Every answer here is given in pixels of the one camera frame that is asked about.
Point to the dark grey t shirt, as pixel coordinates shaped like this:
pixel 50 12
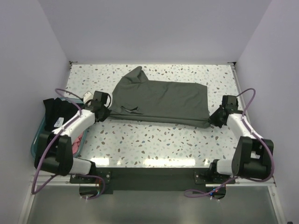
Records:
pixel 135 97

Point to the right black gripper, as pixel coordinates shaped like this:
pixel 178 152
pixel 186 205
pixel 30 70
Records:
pixel 212 120

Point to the aluminium rail frame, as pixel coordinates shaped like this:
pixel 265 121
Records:
pixel 153 196

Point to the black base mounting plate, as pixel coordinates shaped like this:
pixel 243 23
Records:
pixel 188 180

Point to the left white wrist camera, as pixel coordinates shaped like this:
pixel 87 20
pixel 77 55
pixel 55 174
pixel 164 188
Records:
pixel 87 96

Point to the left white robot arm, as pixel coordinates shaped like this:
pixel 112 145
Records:
pixel 54 153

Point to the teal plastic laundry basket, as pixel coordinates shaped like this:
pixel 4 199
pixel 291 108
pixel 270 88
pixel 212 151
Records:
pixel 34 145

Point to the pink t shirt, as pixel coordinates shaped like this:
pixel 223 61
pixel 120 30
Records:
pixel 78 144

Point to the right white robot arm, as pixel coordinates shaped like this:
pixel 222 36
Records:
pixel 253 157

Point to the black t shirt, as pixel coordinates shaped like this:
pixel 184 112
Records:
pixel 57 113

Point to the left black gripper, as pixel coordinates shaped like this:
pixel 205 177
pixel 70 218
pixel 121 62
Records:
pixel 106 115

